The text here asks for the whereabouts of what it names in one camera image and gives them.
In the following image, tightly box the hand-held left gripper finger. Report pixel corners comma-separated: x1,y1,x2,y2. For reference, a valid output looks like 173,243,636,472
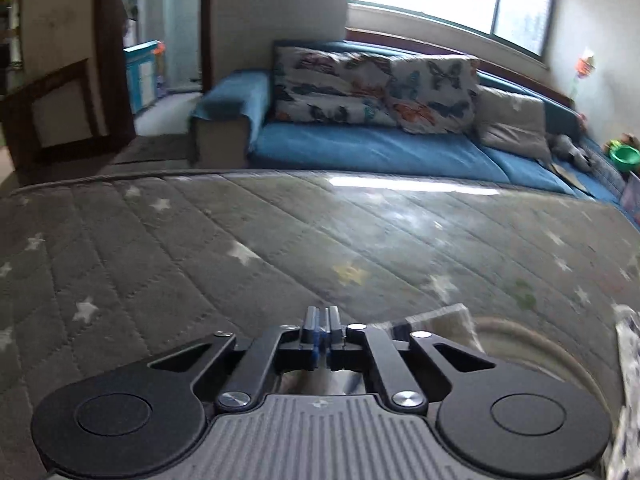
148,307,323,413
322,306,494,417

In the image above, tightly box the beige round basket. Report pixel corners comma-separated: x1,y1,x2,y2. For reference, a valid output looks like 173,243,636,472
390,303,618,413

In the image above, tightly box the grey star quilted mat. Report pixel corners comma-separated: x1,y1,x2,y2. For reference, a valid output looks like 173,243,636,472
0,169,640,480

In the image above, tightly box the blue sofa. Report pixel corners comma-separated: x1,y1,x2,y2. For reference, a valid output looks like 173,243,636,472
190,40,640,226

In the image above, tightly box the butterfly print pillow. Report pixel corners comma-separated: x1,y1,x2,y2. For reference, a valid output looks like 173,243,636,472
387,55,481,135
272,46,401,128

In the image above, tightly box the dark floor rug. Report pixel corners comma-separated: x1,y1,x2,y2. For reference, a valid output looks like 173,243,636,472
111,132,197,167

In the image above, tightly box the grey star pillow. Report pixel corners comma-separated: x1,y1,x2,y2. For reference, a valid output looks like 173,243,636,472
475,86,553,162

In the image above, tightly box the cardboard piece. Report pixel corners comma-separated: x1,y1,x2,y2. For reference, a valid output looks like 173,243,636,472
547,160,594,192

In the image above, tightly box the grey plush toy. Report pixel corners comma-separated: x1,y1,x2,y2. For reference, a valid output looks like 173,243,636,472
545,134,594,168

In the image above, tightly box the white patterned cloth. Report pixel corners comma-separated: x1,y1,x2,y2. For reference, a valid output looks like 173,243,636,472
600,305,640,480

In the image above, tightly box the blue and white box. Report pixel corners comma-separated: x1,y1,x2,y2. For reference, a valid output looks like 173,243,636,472
123,40,166,114

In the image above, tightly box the green plastic bowl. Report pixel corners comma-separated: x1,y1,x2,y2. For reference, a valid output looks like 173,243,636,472
605,142,640,174

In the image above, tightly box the dark wooden chair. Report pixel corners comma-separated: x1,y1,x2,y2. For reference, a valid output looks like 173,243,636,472
0,57,109,172

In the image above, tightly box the dark wooden door frame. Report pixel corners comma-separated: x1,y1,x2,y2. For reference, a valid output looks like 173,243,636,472
95,0,137,137

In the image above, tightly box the orange wall decoration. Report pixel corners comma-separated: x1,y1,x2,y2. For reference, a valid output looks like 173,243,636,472
570,47,599,106

